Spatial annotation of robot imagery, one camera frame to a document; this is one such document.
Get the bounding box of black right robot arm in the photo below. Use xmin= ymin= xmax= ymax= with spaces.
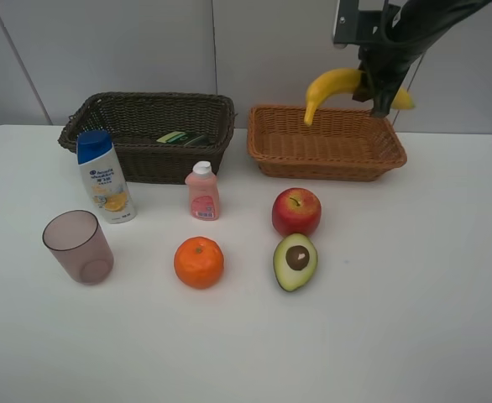
xmin=353 ymin=0 xmax=489 ymax=118

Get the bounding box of white blue shampoo bottle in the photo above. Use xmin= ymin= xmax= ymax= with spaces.
xmin=76 ymin=130 xmax=137 ymax=224

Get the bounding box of yellow banana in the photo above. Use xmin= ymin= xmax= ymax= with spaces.
xmin=304 ymin=68 xmax=416 ymax=126

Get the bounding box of orange mandarin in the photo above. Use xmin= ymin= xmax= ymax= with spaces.
xmin=174 ymin=237 xmax=224 ymax=290

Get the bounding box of pink lotion bottle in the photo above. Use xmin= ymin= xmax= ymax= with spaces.
xmin=185 ymin=161 xmax=220 ymax=221

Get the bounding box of red apple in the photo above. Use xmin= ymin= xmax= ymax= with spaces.
xmin=272 ymin=187 xmax=322 ymax=237

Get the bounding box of black bottle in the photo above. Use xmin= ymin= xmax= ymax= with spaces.
xmin=155 ymin=131 xmax=212 ymax=147

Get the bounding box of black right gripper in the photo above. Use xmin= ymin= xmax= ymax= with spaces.
xmin=353 ymin=24 xmax=428 ymax=118

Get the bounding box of translucent purple plastic cup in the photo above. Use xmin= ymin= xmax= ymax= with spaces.
xmin=42 ymin=210 xmax=114 ymax=285

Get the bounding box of tan wicker basket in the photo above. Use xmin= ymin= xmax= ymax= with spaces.
xmin=247 ymin=105 xmax=407 ymax=182

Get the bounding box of dark brown wicker basket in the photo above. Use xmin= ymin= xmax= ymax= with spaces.
xmin=58 ymin=92 xmax=235 ymax=185

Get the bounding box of avocado half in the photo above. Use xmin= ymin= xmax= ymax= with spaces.
xmin=273 ymin=233 xmax=318 ymax=292

